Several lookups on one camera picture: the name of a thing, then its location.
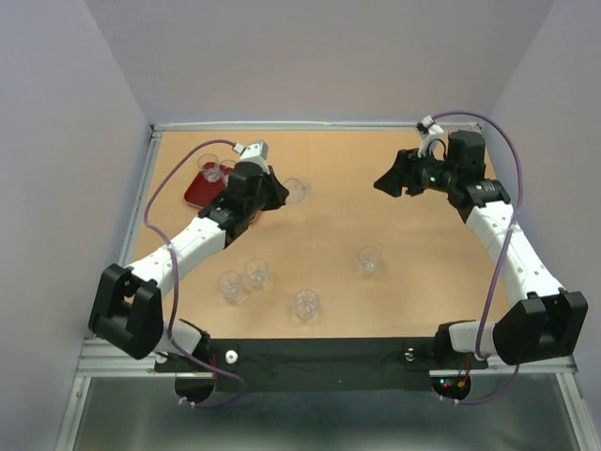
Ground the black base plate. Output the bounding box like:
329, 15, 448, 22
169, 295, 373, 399
153, 336, 489, 394

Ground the red rectangular tray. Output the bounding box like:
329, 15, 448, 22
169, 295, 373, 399
183, 172, 225, 209

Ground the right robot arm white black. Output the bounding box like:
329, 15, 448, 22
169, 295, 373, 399
374, 131, 588, 366

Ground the aluminium front rail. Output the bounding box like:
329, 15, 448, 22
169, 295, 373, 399
75, 339, 578, 378

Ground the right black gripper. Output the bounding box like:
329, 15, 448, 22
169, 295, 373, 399
372, 145, 458, 197

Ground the clear glass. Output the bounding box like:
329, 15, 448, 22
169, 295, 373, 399
244, 258, 270, 289
283, 178, 312, 205
293, 288, 321, 322
197, 153, 221, 183
357, 246, 383, 276
217, 271, 246, 304

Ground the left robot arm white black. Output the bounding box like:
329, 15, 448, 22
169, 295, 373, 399
88, 162, 288, 370

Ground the aluminium left rail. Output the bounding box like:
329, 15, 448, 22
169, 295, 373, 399
96, 131, 163, 339

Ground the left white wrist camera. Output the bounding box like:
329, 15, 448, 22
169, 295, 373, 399
233, 140, 269, 165

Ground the aluminium back rail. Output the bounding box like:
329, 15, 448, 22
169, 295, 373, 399
150, 120, 484, 132

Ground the aluminium rail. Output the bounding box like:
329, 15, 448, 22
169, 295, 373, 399
75, 339, 578, 378
150, 120, 484, 132
96, 131, 163, 339

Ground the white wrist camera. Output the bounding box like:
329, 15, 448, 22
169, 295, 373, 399
415, 116, 444, 158
233, 140, 269, 165

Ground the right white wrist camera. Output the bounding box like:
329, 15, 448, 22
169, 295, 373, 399
415, 116, 444, 158

